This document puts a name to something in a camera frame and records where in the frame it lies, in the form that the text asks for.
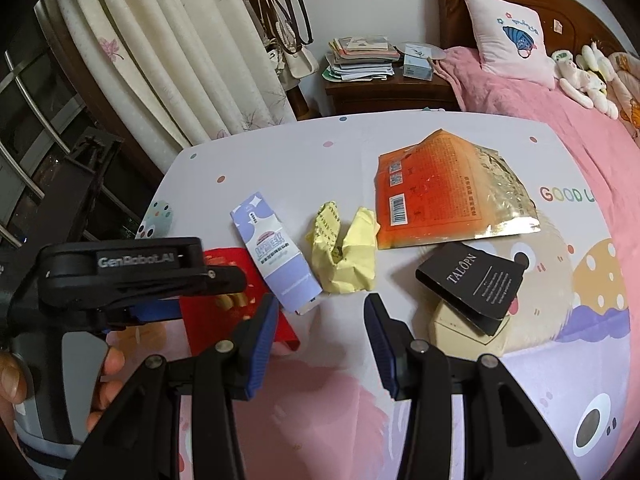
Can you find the red envelope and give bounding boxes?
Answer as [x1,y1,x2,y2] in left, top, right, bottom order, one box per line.
[179,248,269,356]

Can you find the purple white carton box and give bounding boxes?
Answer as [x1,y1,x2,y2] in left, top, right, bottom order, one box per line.
[230,192,322,314]

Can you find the person's left hand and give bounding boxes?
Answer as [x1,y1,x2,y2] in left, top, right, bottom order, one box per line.
[0,346,127,456]

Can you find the beige box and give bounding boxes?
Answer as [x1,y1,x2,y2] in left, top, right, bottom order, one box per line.
[430,300,510,361]

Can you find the metal window grille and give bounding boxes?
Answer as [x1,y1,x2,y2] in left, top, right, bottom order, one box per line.
[1,0,162,248]

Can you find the black Talopn card box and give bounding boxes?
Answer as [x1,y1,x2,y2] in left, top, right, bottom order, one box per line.
[416,242,526,336]

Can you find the crumpled yellow paper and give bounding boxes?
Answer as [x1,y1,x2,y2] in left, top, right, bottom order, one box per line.
[306,200,380,295]

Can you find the cartoon print bed sheet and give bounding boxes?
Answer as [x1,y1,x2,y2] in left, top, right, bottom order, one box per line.
[104,109,634,480]

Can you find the cream curtain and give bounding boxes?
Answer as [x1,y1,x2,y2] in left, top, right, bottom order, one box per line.
[56,0,295,171]

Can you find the orange foil snack bag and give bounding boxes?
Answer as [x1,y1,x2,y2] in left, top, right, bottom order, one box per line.
[374,129,540,249]

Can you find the stack of books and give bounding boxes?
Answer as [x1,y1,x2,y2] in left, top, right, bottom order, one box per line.
[322,36,400,82]

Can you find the wooden nightstand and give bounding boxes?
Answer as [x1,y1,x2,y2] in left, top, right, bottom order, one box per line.
[324,68,460,115]

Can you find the hanging handbags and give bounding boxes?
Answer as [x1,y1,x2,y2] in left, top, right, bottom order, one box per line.
[248,0,319,91]

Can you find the blue tissue box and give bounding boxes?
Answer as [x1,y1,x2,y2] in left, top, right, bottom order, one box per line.
[402,44,433,81]

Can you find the folded cartoon quilt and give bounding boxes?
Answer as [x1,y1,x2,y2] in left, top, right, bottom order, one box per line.
[608,52,640,144]

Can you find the white plush toy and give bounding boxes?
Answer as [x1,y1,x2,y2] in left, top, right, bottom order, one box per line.
[551,42,620,120]

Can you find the pink cartoon pillow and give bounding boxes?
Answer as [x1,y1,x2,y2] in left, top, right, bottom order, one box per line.
[464,0,555,89]

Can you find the wooden headboard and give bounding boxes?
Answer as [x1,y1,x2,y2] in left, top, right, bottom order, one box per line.
[432,0,632,61]

